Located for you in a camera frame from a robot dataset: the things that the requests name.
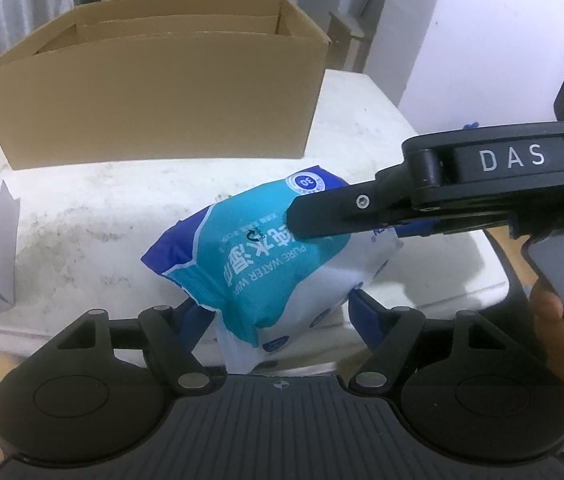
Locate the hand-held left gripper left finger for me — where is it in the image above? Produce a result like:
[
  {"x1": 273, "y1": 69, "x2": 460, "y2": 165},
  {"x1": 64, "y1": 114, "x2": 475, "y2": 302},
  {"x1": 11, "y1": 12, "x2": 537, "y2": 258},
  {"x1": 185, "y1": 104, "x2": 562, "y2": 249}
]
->
[{"x1": 52, "y1": 300, "x2": 215, "y2": 396}]

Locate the large brown cardboard box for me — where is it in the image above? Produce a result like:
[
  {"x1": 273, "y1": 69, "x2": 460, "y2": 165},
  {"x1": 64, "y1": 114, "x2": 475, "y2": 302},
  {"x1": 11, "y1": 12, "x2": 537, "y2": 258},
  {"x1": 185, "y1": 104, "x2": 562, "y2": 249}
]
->
[{"x1": 0, "y1": 0, "x2": 333, "y2": 171}]

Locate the blue wet wipes pack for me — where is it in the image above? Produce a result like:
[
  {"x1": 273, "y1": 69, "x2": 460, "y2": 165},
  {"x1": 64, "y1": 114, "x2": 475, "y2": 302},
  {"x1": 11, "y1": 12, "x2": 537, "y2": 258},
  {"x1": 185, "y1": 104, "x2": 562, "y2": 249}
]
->
[{"x1": 141, "y1": 164, "x2": 405, "y2": 376}]

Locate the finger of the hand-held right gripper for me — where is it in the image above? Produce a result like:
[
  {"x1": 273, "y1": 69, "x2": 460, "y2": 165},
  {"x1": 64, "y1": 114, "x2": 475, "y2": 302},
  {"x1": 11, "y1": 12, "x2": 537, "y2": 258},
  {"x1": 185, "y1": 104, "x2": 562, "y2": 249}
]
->
[
  {"x1": 374, "y1": 207, "x2": 512, "y2": 238},
  {"x1": 286, "y1": 162, "x2": 413, "y2": 248}
]

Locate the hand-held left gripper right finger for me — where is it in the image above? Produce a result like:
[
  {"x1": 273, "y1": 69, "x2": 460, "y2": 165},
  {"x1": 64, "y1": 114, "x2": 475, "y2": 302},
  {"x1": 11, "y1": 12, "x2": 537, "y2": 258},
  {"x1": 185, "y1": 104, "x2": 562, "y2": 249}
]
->
[{"x1": 348, "y1": 289, "x2": 515, "y2": 396}]

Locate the grey curtain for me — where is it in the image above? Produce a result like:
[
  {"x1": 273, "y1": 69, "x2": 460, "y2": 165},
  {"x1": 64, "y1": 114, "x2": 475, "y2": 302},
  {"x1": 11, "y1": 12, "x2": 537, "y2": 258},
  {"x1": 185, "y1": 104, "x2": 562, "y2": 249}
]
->
[{"x1": 0, "y1": 0, "x2": 75, "y2": 156}]

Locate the small wooden cabinet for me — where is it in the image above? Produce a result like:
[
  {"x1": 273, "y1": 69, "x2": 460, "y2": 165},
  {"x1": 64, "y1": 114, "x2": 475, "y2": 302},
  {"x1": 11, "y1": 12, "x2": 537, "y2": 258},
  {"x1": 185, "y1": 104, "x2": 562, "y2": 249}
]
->
[{"x1": 328, "y1": 10, "x2": 369, "y2": 72}]

